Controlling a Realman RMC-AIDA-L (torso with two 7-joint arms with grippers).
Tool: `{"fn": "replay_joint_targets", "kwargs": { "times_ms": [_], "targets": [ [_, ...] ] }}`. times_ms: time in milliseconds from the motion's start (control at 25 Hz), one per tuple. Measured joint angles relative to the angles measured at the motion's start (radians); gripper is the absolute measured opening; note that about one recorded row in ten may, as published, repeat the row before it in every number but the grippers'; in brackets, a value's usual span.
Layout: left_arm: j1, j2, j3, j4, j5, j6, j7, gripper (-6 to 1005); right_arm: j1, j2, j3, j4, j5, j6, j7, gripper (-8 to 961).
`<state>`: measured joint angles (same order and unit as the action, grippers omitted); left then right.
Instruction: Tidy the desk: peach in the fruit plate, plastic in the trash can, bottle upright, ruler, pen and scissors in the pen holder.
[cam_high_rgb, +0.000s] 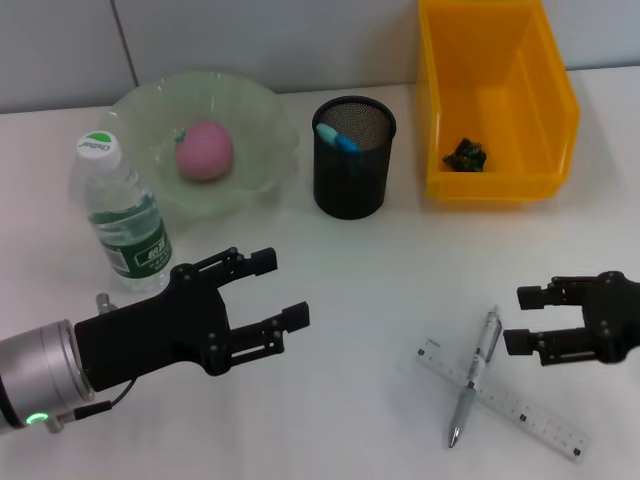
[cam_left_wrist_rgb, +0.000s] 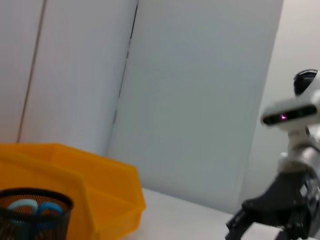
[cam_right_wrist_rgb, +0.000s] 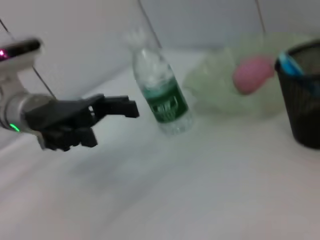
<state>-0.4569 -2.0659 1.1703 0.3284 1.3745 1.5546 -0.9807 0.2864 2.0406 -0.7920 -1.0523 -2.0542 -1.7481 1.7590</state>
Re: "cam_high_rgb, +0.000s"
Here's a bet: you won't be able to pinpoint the green plastic wrapper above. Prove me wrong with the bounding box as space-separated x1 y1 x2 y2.
442 137 489 174

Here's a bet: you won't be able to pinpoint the clear plastic ruler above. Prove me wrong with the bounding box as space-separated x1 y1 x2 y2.
414 335 591 464

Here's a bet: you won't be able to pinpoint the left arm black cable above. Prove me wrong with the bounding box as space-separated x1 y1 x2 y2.
43 377 140 434

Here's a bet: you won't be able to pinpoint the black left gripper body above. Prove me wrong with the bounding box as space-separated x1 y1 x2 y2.
74 264 232 394

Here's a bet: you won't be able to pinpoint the black mesh pen holder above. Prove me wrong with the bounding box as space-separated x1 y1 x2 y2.
311 95 397 221

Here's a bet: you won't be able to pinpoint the grey white ballpoint pen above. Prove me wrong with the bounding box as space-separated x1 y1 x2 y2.
448 305 503 447

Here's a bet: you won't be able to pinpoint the green glass fruit plate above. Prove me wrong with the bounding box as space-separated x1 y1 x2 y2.
92 69 302 221

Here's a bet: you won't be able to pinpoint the clear green-label water bottle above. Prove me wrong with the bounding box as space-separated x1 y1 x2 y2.
73 128 177 292

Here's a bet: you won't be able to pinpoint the yellow plastic bin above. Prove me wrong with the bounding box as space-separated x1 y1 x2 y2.
417 0 582 203

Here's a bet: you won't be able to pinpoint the blue scissors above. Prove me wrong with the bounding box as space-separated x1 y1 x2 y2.
315 123 361 155

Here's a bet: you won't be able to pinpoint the pink toy peach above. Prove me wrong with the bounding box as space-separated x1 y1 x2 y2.
174 119 235 184

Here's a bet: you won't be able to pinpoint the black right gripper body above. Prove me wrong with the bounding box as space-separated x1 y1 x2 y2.
579 271 640 365

